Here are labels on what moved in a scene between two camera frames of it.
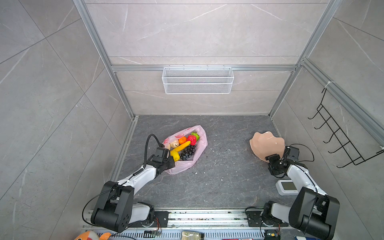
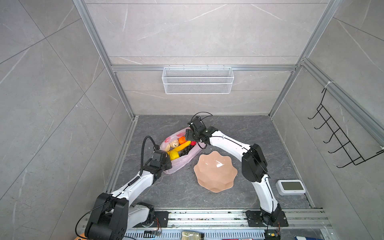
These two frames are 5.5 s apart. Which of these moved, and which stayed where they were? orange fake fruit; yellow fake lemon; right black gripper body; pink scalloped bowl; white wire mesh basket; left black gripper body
Moved: right black gripper body; pink scalloped bowl
Stayed: left black gripper body; white wire mesh basket; orange fake fruit; yellow fake lemon
